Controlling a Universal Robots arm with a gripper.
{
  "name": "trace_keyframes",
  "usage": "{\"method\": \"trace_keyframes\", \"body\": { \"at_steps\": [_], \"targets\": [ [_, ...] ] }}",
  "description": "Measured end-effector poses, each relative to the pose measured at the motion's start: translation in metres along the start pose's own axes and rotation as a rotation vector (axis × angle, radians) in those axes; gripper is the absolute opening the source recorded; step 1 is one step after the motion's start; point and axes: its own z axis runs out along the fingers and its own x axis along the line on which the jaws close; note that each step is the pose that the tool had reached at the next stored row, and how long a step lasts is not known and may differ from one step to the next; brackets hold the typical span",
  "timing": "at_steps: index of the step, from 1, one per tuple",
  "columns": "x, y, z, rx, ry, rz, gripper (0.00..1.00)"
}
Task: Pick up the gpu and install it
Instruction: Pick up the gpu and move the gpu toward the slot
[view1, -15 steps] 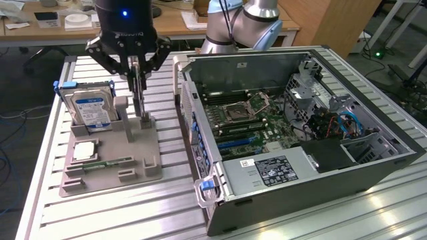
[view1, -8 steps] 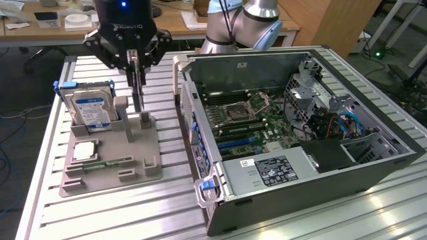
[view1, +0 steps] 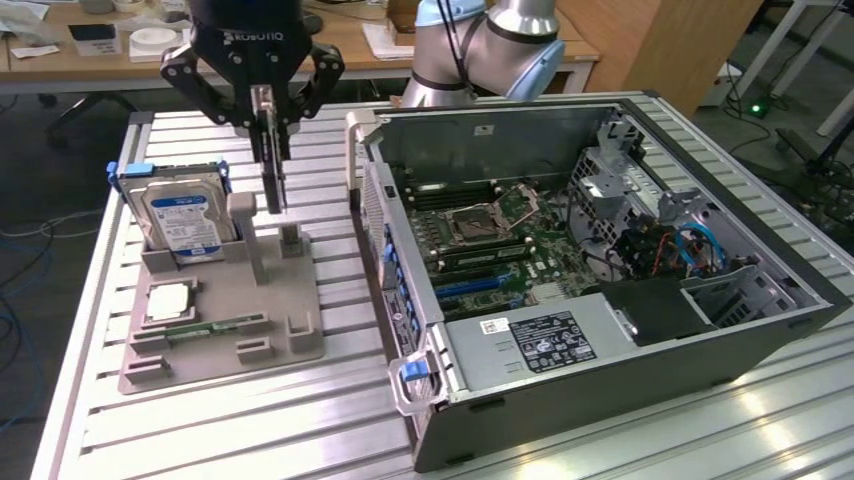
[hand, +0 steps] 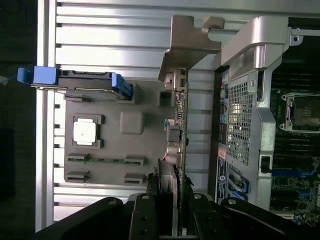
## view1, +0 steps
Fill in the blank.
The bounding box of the white table frame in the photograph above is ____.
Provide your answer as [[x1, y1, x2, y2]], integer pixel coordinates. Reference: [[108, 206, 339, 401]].
[[716, 0, 854, 139]]

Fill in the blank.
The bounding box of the silver CPU socket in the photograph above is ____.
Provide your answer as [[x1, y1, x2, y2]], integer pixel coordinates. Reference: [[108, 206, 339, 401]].
[[444, 203, 509, 242]]

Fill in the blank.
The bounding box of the black expansion slot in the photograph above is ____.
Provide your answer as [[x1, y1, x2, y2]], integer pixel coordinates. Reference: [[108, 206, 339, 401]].
[[431, 266, 515, 282]]

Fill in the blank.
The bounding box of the grey latch handle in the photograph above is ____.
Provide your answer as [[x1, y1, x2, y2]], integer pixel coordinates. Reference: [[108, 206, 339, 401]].
[[385, 349, 449, 417]]

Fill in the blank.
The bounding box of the blue wire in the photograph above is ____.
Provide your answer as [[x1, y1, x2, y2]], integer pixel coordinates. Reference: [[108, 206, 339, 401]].
[[672, 223, 730, 277]]

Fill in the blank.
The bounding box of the white paper stack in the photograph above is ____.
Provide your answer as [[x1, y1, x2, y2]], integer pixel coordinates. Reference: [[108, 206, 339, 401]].
[[361, 22, 419, 62]]

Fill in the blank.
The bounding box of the grey power supply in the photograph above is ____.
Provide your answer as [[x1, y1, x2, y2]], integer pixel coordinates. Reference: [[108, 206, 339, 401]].
[[443, 293, 645, 392]]

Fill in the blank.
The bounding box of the black open PC case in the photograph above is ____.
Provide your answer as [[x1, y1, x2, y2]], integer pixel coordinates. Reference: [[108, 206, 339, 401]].
[[344, 97, 854, 474]]

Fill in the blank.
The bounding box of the green RAM stick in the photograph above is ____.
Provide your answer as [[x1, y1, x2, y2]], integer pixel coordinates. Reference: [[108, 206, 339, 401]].
[[432, 237, 532, 260], [164, 315, 267, 345], [436, 247, 536, 274]]

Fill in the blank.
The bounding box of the black graphics card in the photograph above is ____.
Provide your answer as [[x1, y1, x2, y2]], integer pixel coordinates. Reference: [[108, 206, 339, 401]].
[[249, 84, 292, 217]]

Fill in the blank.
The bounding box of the green motherboard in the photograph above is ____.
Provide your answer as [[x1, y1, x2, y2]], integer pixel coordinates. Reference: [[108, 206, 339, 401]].
[[399, 182, 605, 324]]

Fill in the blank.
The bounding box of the grey parts rack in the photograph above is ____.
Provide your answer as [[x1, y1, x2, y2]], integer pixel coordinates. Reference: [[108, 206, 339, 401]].
[[117, 192, 328, 396]]

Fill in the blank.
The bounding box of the white round holder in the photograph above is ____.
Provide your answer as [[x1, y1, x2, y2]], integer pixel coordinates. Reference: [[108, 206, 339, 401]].
[[126, 27, 185, 64]]

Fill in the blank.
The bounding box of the wooden cabinet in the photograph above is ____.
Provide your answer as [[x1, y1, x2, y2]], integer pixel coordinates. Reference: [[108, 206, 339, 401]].
[[583, 0, 786, 119]]

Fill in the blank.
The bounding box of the grey metal disk bay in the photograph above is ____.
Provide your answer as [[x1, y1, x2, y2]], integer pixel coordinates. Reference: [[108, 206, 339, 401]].
[[678, 263, 802, 329], [571, 145, 672, 249]]

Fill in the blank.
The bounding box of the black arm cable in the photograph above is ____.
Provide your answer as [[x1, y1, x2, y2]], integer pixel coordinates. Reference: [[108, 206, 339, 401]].
[[436, 0, 480, 97]]

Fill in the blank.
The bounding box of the wooden desk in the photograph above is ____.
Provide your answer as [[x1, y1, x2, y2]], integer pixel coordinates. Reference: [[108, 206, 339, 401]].
[[0, 0, 601, 109]]

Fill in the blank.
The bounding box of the blue disk carrier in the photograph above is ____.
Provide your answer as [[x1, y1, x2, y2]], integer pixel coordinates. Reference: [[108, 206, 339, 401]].
[[105, 155, 233, 214]]

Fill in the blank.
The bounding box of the metal socket cover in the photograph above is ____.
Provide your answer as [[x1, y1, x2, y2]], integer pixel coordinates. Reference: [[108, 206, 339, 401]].
[[493, 183, 543, 227]]

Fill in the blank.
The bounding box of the brown cardboard box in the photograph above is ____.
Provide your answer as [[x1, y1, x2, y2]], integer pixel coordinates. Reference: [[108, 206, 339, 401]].
[[385, 0, 428, 35]]

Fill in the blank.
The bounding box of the white box black top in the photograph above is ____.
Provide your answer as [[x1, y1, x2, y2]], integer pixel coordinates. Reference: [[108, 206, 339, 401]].
[[65, 23, 125, 57]]

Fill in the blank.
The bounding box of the silver CPU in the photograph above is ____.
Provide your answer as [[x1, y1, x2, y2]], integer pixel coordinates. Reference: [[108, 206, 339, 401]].
[[145, 285, 193, 322]]

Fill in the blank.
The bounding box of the grey card retainer bracket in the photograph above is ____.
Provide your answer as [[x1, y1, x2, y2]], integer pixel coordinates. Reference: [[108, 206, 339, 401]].
[[344, 110, 389, 196]]

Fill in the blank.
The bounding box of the silver hard disk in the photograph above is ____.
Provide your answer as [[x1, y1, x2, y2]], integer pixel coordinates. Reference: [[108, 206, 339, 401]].
[[129, 178, 226, 265]]

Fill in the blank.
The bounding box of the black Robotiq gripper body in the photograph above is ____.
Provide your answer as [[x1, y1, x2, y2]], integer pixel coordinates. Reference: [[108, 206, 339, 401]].
[[188, 0, 315, 134]]

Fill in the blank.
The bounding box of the white paper slip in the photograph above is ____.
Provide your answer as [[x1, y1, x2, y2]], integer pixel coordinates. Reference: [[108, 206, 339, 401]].
[[8, 44, 62, 60]]

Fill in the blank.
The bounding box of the blue expansion slot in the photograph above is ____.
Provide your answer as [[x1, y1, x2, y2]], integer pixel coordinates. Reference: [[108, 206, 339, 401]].
[[432, 276, 520, 299]]

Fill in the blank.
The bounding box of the black RAM slot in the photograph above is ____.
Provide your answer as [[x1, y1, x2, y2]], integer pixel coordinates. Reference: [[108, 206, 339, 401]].
[[411, 189, 499, 205], [413, 194, 500, 211]]

